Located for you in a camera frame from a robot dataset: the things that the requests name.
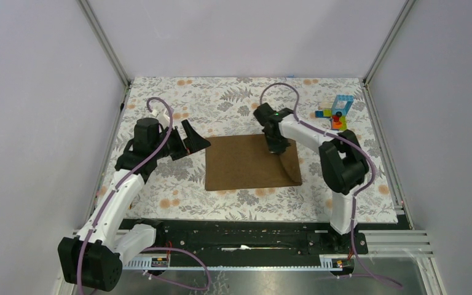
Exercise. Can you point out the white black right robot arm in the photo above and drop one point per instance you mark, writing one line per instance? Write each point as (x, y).
(343, 163)

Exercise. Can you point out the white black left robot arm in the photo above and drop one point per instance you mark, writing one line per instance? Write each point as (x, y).
(95, 257)

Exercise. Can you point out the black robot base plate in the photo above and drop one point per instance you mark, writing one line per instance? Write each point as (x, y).
(260, 243)

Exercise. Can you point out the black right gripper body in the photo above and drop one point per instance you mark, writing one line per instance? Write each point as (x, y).
(275, 144)

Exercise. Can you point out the colourful toy block structure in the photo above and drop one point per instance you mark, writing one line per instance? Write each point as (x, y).
(336, 112)

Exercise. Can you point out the brown cloth napkin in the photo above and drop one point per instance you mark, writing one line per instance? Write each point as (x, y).
(244, 162)

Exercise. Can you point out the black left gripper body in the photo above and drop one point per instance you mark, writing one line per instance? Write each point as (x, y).
(175, 147)

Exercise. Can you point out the floral patterned table mat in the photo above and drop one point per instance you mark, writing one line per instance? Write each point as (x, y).
(223, 106)

